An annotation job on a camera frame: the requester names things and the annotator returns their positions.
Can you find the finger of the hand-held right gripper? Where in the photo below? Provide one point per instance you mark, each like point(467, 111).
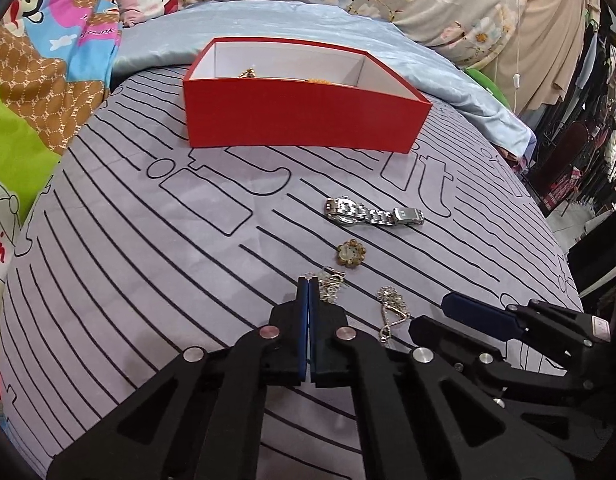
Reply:
point(438, 335)
point(480, 312)

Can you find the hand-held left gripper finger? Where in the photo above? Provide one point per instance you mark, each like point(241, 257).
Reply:
point(313, 330)
point(302, 330)

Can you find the red cardboard box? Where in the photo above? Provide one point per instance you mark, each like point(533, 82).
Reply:
point(298, 115)

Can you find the gold flower brooch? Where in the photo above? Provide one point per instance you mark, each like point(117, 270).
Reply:
point(350, 252)

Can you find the silver wristwatch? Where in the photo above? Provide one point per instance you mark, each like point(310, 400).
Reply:
point(373, 216)

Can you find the grey striped bedsheet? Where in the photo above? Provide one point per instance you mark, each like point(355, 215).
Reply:
point(163, 240)

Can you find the green plastic item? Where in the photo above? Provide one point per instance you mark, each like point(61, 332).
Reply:
point(488, 85)

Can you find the hanging clothes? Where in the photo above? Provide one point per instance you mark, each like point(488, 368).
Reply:
point(608, 110)

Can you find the beige curtain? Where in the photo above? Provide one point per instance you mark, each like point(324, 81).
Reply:
point(548, 35)

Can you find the light blue blanket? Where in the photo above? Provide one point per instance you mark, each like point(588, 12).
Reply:
point(338, 25)

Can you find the colourful monkey printed blanket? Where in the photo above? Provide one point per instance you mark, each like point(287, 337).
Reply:
point(33, 85)

